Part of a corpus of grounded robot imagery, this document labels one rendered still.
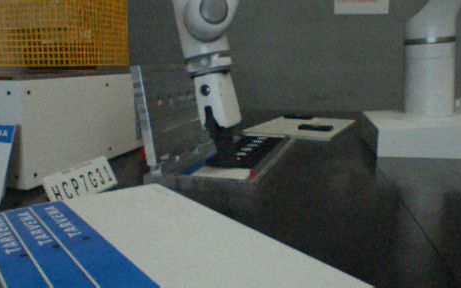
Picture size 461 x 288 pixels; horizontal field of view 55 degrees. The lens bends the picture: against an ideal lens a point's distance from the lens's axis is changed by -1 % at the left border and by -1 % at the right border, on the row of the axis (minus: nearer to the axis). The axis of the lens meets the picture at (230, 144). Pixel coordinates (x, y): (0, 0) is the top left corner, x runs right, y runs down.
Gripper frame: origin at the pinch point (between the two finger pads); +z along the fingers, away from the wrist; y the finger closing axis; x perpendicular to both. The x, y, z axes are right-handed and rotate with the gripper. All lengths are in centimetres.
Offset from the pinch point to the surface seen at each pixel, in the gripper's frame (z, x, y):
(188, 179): 1.9, 4.6, -8.9
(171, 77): -16.4, 10.5, 5.8
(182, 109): -9.6, 10.8, 8.6
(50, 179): -4.4, 17.2, -27.0
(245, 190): 5.0, -5.0, -8.9
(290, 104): 7, 29, 235
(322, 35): -35, 0, 237
